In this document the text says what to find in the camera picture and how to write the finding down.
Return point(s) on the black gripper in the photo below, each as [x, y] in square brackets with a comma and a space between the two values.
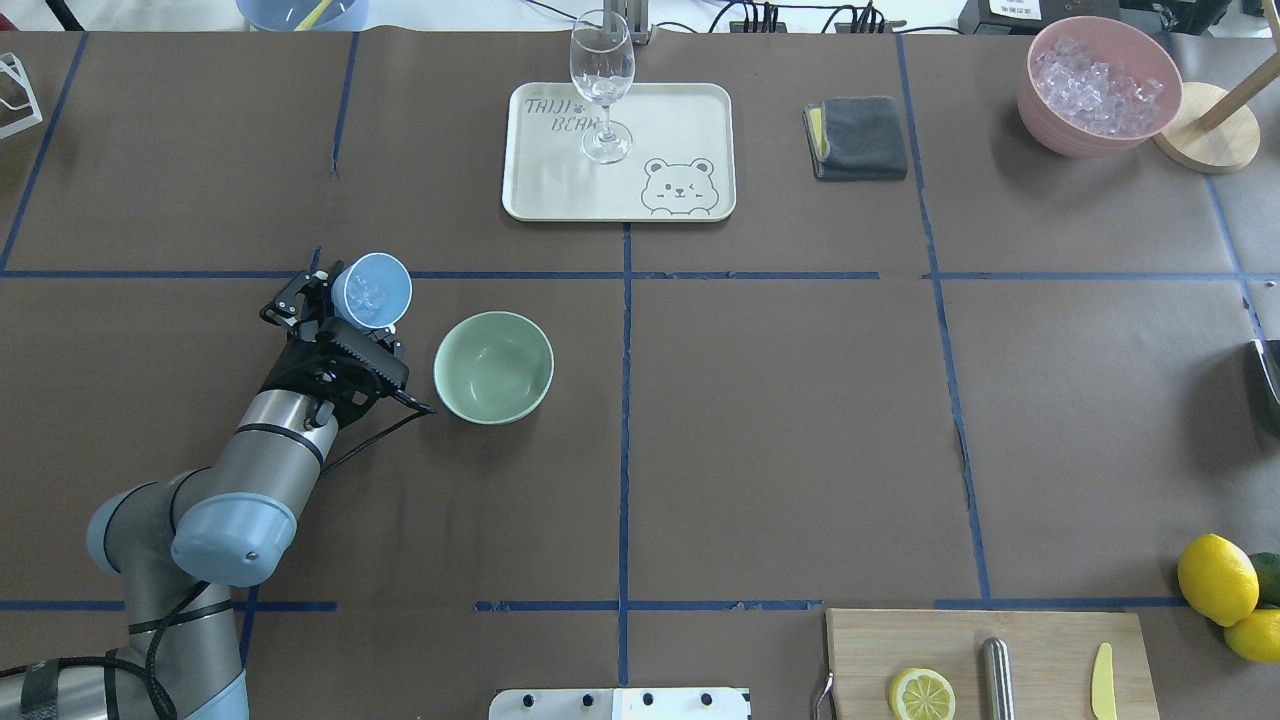
[291, 365]

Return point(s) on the yellow lemon back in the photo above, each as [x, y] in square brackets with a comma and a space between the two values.
[1255, 638]

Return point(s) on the steel muddler black tip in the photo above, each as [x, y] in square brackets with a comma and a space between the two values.
[997, 666]

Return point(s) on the light blue cup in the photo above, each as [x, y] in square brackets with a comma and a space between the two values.
[373, 293]

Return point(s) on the clear wine glass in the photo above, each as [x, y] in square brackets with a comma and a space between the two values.
[602, 68]

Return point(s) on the half lemon slice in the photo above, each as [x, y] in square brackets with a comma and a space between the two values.
[921, 693]

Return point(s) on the white wire cup rack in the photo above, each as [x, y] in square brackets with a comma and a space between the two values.
[19, 105]

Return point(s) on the yellow plastic knife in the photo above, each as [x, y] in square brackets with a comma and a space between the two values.
[1103, 696]

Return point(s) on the green avocado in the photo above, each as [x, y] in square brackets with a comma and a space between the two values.
[1266, 566]

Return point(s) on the wooden cutting board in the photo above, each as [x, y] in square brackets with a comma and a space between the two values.
[1051, 659]

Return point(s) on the yellow lemon front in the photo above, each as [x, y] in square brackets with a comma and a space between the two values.
[1218, 580]

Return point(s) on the yellow lemon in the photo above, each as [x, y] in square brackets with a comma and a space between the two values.
[1218, 580]
[1255, 638]

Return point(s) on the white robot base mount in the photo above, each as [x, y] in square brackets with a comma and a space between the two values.
[623, 703]

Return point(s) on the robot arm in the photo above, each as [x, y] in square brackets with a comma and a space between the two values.
[179, 546]

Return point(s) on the wooden round stand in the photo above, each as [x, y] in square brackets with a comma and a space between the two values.
[1214, 131]

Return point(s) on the pink bowl of ice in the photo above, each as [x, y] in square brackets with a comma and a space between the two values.
[1093, 86]

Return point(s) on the cream bear tray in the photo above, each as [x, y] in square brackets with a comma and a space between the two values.
[681, 168]

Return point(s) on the blue bowl with fork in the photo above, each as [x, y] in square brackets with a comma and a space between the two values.
[286, 16]

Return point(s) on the green bowl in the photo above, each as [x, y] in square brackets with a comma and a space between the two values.
[494, 368]

